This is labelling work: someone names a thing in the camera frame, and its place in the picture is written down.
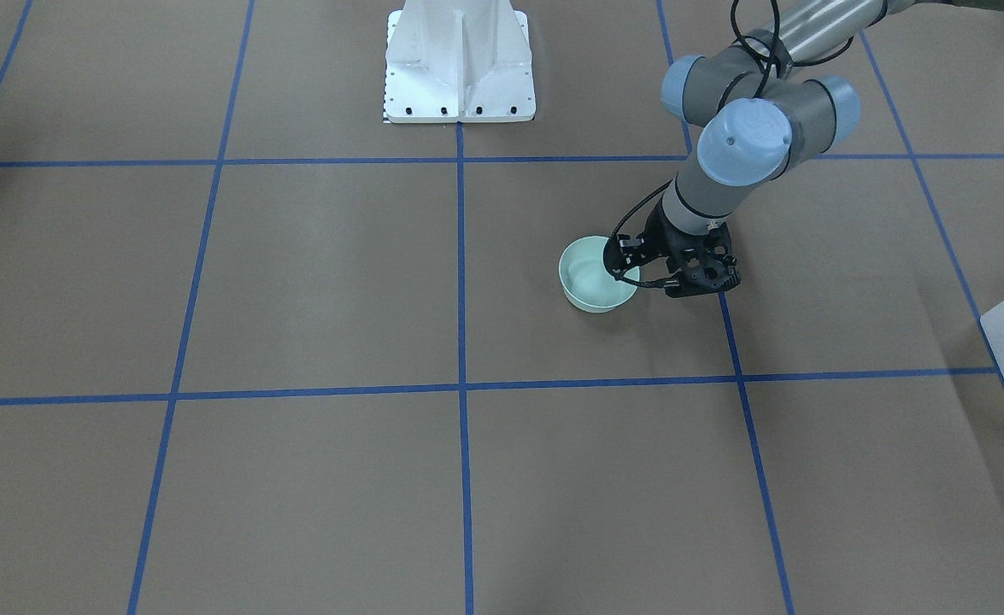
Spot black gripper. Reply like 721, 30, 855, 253
602, 203, 707, 278

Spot mint green bowl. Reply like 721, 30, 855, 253
559, 235, 641, 313

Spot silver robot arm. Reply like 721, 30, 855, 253
602, 1, 904, 297

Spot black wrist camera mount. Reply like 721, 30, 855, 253
663, 225, 741, 297

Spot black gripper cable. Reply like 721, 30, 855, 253
608, 0, 789, 291

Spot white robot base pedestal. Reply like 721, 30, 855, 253
382, 1, 537, 124

